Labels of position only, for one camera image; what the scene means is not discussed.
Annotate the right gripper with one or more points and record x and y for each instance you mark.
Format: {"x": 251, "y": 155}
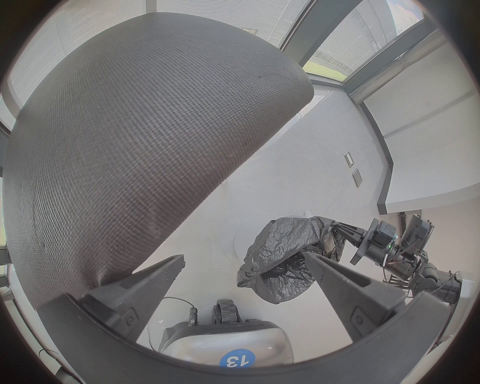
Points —
{"x": 371, "y": 251}

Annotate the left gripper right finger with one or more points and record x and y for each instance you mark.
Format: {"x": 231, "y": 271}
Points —
{"x": 352, "y": 296}

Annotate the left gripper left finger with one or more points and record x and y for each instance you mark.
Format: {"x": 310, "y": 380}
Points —
{"x": 142, "y": 288}

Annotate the black plastic bag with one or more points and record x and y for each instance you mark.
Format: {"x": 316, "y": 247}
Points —
{"x": 279, "y": 240}

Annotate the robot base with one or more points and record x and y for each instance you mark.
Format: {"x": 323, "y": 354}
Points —
{"x": 225, "y": 343}

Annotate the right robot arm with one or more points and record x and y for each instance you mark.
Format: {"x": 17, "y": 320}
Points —
{"x": 431, "y": 277}

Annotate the dark grey fabric chair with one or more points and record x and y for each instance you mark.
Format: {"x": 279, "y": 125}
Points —
{"x": 131, "y": 150}

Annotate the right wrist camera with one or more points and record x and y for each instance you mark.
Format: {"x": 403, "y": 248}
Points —
{"x": 386, "y": 234}

